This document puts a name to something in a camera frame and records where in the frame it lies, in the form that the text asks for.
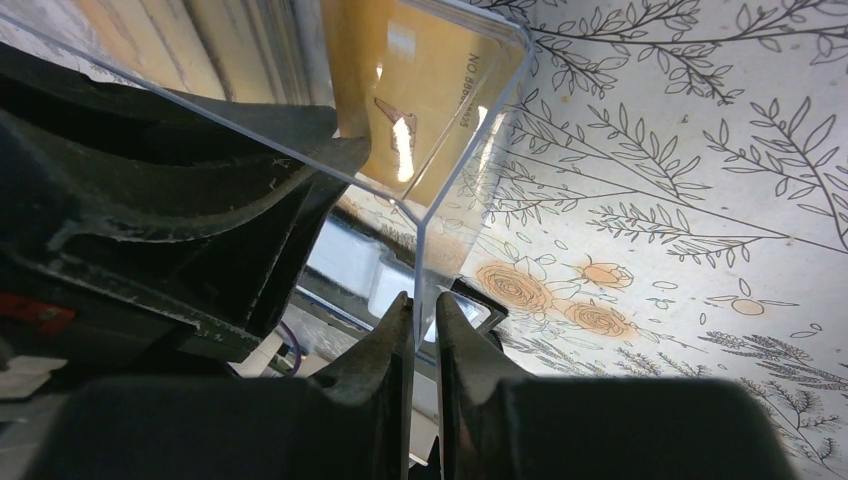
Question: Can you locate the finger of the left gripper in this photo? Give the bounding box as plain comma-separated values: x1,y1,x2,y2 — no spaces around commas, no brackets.
1,45,369,363

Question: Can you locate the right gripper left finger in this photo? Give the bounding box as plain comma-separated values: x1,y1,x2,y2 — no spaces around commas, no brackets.
25,293,414,479

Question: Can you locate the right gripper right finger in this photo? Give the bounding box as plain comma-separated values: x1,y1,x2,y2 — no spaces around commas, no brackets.
435,293,795,479

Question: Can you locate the clear plastic card box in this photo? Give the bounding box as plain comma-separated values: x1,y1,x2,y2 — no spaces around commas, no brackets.
1,1,530,341

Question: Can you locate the black leather card holder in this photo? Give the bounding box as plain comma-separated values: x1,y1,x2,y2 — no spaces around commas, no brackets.
291,211,511,359

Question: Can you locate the floral pattern table mat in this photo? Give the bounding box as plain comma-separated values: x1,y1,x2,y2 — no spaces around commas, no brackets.
331,0,848,480

